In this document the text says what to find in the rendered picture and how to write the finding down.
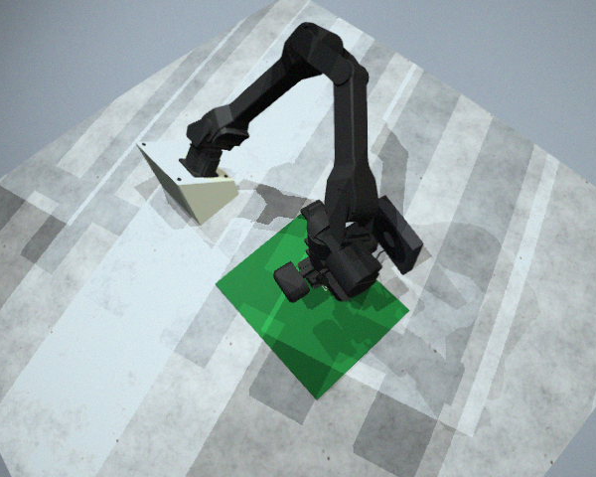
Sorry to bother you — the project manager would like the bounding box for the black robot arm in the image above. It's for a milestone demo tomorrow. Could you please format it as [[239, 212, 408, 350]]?
[[179, 22, 382, 302]]

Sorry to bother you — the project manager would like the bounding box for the green circuit board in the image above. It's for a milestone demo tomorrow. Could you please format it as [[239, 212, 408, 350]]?
[[216, 214, 409, 400]]

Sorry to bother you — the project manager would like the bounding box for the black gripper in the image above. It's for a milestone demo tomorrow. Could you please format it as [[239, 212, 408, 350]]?
[[273, 234, 378, 303]]

